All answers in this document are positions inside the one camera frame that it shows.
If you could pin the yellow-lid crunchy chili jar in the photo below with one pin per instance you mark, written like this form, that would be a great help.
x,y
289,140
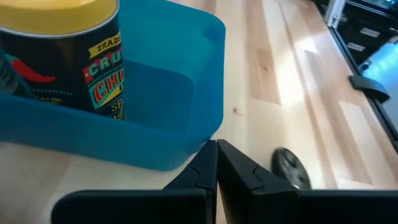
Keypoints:
x,y
62,46

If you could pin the black table frame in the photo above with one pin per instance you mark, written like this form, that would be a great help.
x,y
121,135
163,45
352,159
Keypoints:
x,y
357,59

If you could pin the silver aluminium bracket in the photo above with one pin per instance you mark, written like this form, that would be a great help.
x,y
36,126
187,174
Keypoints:
x,y
334,12

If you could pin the small black edge clip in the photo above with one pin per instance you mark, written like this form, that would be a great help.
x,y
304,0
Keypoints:
x,y
370,87

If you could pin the teal-blue rectangular plastic bin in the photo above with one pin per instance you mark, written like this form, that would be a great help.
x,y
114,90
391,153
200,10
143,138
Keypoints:
x,y
155,93

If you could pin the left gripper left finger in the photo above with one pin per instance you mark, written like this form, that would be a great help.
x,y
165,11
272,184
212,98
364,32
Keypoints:
x,y
186,202

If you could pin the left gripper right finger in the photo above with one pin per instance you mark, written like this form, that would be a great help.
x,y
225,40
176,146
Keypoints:
x,y
264,202

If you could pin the black spoon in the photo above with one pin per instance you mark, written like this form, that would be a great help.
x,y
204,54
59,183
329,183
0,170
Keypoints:
x,y
289,168

